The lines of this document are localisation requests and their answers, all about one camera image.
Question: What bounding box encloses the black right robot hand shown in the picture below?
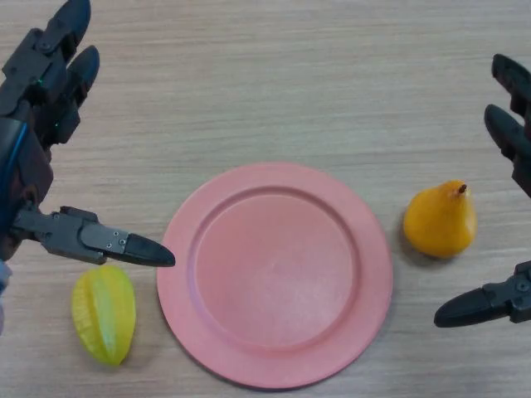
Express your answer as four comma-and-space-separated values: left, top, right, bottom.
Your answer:
433, 53, 531, 328

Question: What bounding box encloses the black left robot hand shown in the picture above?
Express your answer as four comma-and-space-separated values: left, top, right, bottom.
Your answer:
0, 0, 176, 269

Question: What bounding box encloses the yellow pear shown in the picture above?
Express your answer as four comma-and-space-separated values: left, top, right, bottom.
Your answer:
403, 179, 477, 260

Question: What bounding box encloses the pink round plate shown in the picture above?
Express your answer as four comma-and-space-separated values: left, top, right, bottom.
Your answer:
156, 162, 394, 379

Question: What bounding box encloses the yellow starfruit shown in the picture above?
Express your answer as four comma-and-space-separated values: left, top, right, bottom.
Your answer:
71, 265, 137, 367

